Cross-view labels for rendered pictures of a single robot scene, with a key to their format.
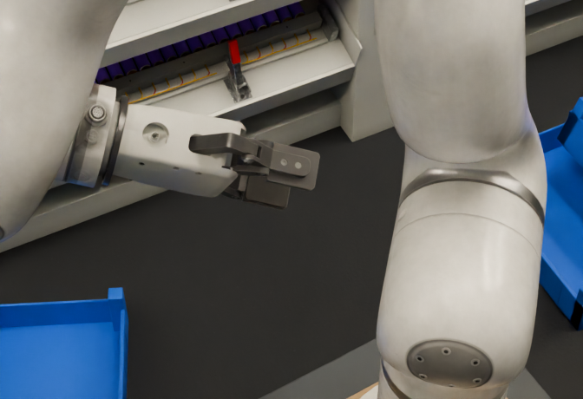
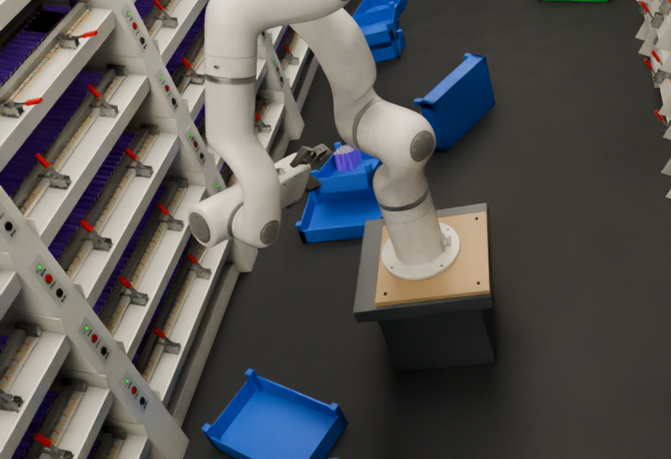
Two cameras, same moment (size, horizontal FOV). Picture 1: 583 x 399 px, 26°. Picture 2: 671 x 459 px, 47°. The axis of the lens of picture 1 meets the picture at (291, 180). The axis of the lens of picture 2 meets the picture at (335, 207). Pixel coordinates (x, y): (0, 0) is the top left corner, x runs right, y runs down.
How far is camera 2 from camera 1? 0.90 m
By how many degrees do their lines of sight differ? 30
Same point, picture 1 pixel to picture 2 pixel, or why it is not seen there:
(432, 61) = (350, 45)
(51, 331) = (239, 418)
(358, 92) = (239, 245)
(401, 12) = (332, 40)
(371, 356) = (367, 256)
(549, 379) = not seen: hidden behind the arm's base
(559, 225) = (345, 221)
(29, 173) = (277, 186)
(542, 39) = not seen: hidden behind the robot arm
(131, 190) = (201, 355)
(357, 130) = (249, 264)
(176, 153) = (291, 171)
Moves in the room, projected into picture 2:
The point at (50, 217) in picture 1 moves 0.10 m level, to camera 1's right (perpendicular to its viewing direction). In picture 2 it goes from (186, 391) to (211, 364)
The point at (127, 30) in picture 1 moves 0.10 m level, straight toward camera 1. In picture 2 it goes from (160, 268) to (189, 274)
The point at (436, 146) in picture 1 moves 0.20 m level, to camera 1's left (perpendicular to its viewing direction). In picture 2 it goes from (365, 80) to (302, 142)
